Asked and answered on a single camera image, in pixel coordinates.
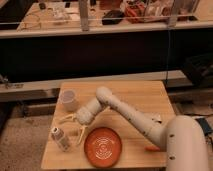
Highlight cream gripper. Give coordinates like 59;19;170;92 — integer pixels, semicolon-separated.
59;112;90;145

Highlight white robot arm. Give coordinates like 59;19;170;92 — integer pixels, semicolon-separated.
60;86;210;171

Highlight translucent plastic cup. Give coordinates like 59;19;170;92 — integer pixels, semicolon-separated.
59;89;78;112

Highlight orange plate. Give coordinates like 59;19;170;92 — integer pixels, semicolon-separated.
84;127;122;168

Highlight wooden board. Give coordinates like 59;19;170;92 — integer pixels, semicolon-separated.
40;79;178;171

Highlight orange marker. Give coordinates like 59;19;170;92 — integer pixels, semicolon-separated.
145;146;161;152

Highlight black bag on bench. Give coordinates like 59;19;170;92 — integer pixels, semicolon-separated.
102;10;124;25

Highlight orange tool on bench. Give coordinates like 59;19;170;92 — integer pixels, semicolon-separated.
125;4;145;23

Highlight black foot pedal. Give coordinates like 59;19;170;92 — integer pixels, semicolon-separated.
196;118;213;136

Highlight black box right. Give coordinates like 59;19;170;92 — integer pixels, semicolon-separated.
182;53;213;87

